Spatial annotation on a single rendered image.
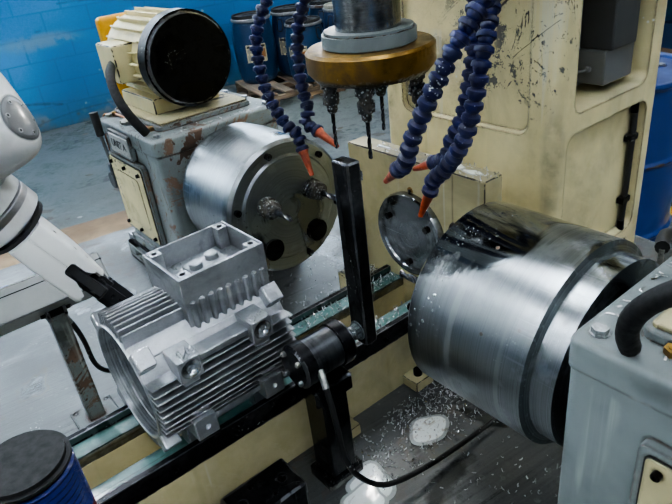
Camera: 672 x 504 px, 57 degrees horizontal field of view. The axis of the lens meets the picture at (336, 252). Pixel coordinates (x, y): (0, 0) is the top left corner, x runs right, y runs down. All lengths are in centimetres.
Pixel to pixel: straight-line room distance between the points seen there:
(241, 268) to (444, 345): 26
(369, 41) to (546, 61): 26
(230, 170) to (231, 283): 34
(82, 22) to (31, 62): 57
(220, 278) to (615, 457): 46
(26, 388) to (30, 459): 83
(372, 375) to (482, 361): 33
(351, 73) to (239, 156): 34
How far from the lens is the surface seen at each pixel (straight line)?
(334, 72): 82
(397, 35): 84
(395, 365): 102
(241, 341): 77
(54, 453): 45
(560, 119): 95
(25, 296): 99
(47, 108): 638
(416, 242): 103
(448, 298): 70
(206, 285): 76
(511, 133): 99
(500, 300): 67
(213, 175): 111
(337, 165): 71
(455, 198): 94
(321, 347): 76
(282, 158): 108
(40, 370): 132
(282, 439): 93
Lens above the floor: 150
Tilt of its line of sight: 29 degrees down
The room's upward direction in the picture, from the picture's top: 7 degrees counter-clockwise
